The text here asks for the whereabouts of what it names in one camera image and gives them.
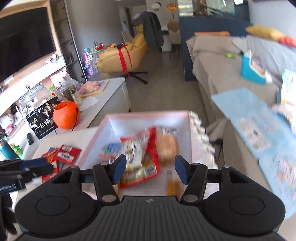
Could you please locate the red spicy strip pack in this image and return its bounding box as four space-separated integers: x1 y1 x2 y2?
41 146 61 183

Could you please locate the orange shredded snack pack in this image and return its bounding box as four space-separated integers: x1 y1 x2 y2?
166 170 184 199

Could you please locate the blue white milk snack pack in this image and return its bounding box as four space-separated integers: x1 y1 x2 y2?
99 143 120 163

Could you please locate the small red sachet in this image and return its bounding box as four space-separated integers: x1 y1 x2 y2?
53 145 82 165

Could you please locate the large red roast duck bag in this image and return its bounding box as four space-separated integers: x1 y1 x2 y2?
119 126 160 189

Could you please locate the round cake clear wrapper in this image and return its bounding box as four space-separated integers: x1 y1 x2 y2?
156 133 179 165

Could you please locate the teal thermos bottle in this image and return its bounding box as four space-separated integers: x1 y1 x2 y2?
0 138 19 160

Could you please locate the black plum snack bag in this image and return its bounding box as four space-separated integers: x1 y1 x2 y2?
26 96 60 140

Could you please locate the pink gift box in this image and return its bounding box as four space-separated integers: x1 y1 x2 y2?
78 111 217 197

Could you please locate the orange pumpkin bucket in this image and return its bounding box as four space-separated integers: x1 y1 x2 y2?
53 101 80 130

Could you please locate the glass jar with nuts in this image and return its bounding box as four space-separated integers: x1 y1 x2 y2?
19 83 53 118

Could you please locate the white side table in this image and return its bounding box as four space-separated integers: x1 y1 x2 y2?
74 77 130 131

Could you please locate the pink plush toy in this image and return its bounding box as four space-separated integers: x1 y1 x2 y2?
78 81 106 95

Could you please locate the grey sofa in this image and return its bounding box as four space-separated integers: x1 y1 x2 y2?
185 34 296 121

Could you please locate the yellow armchair red ribbon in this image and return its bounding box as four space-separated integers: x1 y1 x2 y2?
97 24 148 84

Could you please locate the television screen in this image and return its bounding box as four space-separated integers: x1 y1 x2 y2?
0 8 56 82

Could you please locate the dark coat on stand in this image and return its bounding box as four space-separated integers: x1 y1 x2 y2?
132 11 164 52

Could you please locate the blue cabinet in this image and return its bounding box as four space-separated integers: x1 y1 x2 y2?
179 16 251 81

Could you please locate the yellow cushion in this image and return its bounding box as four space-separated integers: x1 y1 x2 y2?
245 25 285 42

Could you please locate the orange cushion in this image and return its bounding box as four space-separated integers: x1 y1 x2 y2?
278 36 296 48

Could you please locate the glass aquarium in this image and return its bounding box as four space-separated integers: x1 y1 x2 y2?
177 0 249 17

